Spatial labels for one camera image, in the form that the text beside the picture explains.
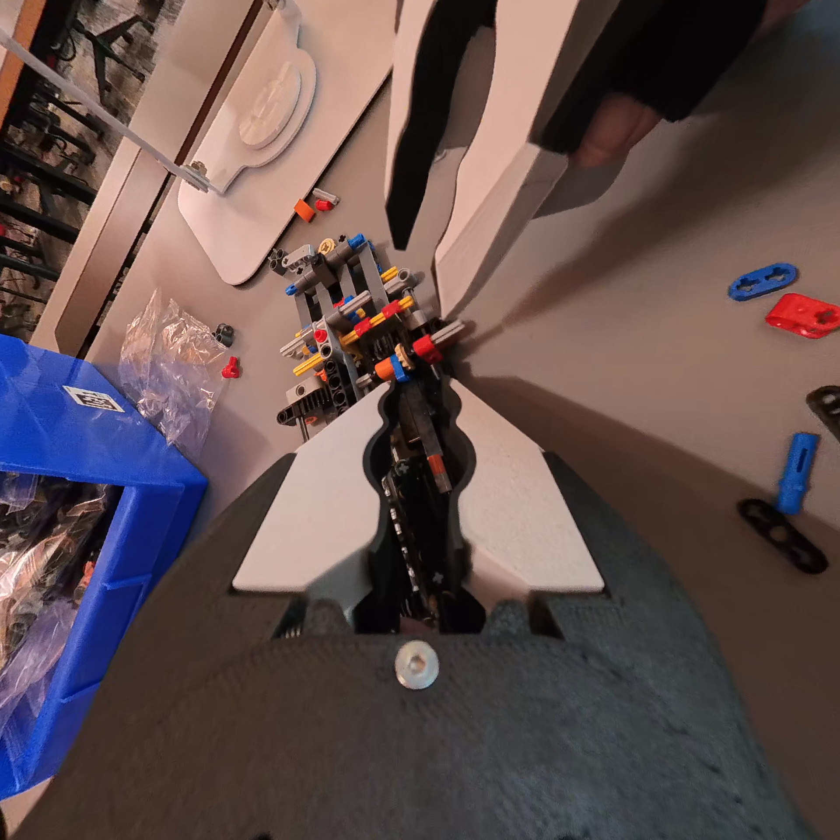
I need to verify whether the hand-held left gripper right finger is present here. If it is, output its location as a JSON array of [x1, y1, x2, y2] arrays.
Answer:
[[448, 377, 606, 613]]

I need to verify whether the blue lego beam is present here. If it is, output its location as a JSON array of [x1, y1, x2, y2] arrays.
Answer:
[[727, 262, 798, 303]]

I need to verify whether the person's right hand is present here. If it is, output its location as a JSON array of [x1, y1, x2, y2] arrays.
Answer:
[[572, 92, 662, 169]]

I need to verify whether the wooden panel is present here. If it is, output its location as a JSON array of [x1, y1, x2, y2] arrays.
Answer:
[[0, 0, 48, 129]]

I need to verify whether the white stand base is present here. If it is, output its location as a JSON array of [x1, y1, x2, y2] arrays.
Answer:
[[177, 0, 395, 286]]

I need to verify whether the black metal shelving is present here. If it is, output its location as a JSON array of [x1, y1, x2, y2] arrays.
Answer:
[[0, 0, 165, 342]]

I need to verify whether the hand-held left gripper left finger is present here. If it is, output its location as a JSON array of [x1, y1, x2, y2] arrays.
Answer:
[[231, 382, 396, 619]]

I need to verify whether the blue plastic storage bin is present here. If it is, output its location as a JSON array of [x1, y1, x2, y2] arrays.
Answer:
[[0, 335, 210, 795]]

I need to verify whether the red lego beam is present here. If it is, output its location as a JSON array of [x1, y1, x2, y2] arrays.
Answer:
[[764, 293, 840, 340]]

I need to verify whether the clear plastic bag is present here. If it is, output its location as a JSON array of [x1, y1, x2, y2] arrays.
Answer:
[[118, 289, 227, 444]]

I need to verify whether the blue lego pin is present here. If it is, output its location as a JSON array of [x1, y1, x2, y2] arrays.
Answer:
[[774, 432, 821, 516]]

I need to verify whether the black lego beam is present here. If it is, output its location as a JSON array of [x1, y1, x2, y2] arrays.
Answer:
[[736, 499, 829, 571], [806, 386, 840, 441]]

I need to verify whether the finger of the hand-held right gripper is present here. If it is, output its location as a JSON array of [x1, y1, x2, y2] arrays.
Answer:
[[385, 0, 501, 252], [433, 0, 583, 320]]

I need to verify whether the bagged lego parts pile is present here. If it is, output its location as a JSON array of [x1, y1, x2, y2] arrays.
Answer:
[[0, 469, 122, 742]]

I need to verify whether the multicoloured lego chassis assembly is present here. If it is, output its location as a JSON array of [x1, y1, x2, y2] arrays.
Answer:
[[268, 233, 490, 634]]

